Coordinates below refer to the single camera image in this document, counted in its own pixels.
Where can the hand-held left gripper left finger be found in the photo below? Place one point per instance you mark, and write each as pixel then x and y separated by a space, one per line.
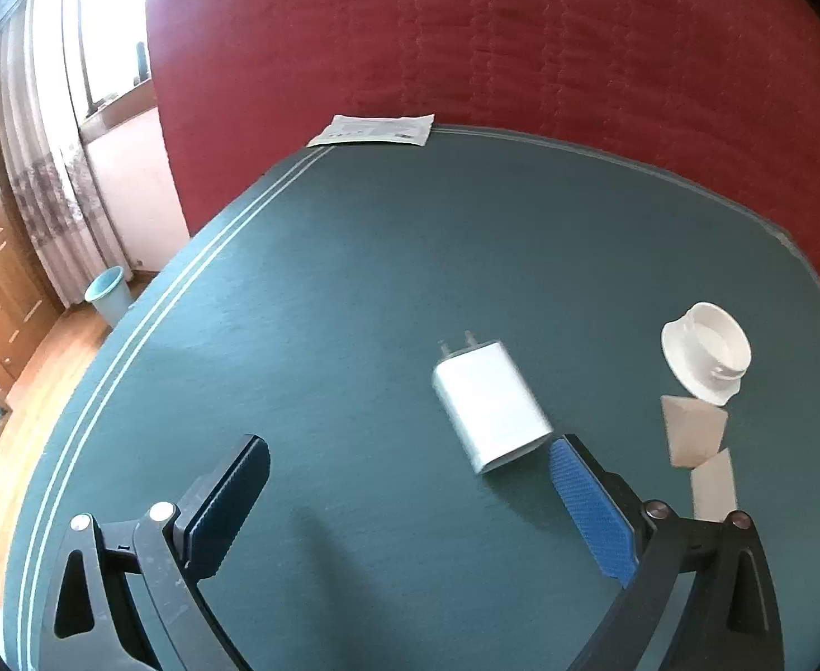
pixel 231 503

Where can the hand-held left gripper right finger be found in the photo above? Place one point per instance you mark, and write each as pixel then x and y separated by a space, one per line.
pixel 591 510

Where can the white charger plug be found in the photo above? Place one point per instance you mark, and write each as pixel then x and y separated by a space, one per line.
pixel 493 409

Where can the tan wooden wedge block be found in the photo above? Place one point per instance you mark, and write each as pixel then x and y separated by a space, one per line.
pixel 693 430

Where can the white plastic cap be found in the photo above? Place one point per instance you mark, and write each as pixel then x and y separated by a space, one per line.
pixel 703 356

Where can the blue trash bin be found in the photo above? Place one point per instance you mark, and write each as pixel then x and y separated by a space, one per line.
pixel 109 297

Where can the patterned curtain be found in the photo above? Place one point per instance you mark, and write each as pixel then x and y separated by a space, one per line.
pixel 53 175

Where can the white paper packet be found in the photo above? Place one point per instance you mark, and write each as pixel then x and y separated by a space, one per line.
pixel 375 129

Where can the red quilted bedspread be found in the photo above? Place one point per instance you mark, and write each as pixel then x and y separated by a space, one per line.
pixel 486 35

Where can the window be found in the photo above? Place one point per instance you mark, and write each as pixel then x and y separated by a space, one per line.
pixel 113 21

